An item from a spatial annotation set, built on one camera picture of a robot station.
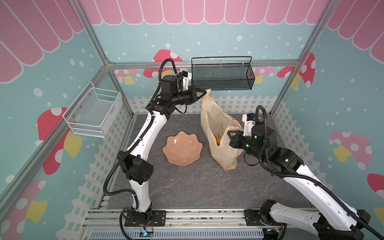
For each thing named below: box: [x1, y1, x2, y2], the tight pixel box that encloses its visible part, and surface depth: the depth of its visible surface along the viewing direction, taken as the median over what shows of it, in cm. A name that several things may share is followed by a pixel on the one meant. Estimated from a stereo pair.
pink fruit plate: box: [163, 131, 203, 166], surface depth 101 cm
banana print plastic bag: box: [200, 89, 244, 171], surface depth 76 cm
